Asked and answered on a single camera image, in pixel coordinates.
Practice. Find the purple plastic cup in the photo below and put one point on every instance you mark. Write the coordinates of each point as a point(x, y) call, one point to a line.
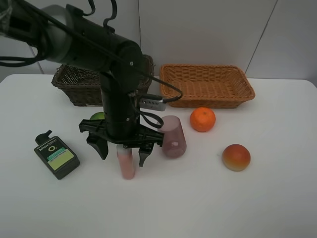
point(174, 142)

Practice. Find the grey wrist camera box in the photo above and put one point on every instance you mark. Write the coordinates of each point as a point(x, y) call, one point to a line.
point(152, 102)

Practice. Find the black green Mentholatum bottle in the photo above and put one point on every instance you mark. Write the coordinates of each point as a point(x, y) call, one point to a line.
point(56, 155)

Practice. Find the green lime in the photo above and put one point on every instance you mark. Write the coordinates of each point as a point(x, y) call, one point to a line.
point(97, 116)

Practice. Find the orange wicker basket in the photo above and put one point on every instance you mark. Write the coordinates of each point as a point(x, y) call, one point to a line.
point(210, 86)

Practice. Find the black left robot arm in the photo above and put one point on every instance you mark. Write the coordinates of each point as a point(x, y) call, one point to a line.
point(63, 35)

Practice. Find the orange mandarin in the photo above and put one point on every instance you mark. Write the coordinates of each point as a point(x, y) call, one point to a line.
point(202, 119)

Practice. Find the pink tube bottle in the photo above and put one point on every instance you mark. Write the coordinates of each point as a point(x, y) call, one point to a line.
point(125, 159)

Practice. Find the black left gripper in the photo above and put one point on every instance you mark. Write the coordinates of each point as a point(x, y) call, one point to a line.
point(143, 135)

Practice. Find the red yellow bun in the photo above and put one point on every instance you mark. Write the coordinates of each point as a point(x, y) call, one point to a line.
point(236, 157)

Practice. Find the dark brown wicker basket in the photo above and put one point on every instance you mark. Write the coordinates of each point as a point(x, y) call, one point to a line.
point(81, 86)

